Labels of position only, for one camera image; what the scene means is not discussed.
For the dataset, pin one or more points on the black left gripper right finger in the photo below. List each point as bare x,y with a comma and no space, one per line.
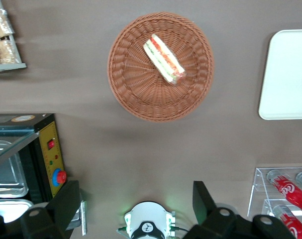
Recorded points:
203,201

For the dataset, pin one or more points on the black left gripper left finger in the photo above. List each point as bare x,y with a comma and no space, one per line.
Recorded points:
63,204

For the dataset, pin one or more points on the triangle sandwich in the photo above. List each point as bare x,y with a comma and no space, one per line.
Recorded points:
163,58

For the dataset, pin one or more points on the round brown wicker basket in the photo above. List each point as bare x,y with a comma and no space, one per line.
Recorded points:
140,87

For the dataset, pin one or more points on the cream plastic tray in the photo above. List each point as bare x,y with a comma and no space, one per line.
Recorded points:
287,74

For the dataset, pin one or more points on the steel food pan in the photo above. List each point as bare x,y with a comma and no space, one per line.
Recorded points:
9,211
9,174

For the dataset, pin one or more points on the clear acrylic bottle rack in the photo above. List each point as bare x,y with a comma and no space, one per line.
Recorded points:
259,189

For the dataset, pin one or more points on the black glass food warmer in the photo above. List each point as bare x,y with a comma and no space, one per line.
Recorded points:
47,139

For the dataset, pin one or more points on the clear bag of snacks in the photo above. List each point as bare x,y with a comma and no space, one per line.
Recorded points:
2,52
0,23

